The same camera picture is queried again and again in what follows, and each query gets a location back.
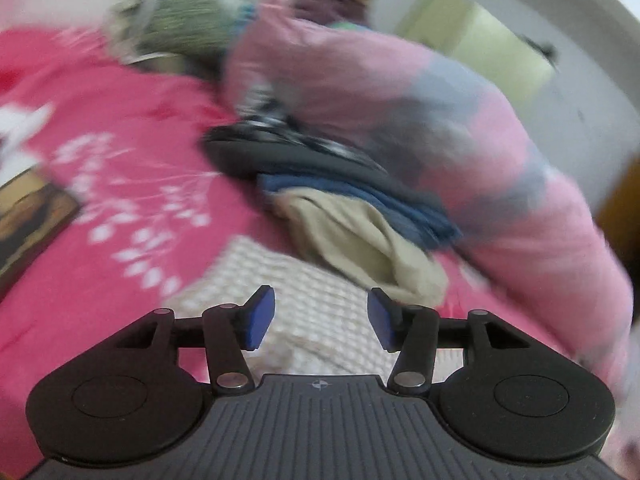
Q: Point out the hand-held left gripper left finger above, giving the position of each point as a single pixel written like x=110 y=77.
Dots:
x=260 y=317

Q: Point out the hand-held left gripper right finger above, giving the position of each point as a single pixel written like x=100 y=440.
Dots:
x=382 y=317

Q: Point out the beige white checkered coat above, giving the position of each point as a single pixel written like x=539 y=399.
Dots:
x=310 y=290

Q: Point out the beige pants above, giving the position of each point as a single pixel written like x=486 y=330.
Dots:
x=350 y=245

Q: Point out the plaid garment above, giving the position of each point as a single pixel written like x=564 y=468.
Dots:
x=280 y=120

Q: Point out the pink grey quilt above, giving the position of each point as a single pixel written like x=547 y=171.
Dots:
x=400 y=110

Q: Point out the pink floral bed blanket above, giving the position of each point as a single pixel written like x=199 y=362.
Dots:
x=125 y=125

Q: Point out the pale green wardrobe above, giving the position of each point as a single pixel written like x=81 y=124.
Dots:
x=475 y=45

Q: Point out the green patterned pillow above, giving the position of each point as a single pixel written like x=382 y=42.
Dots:
x=185 y=25

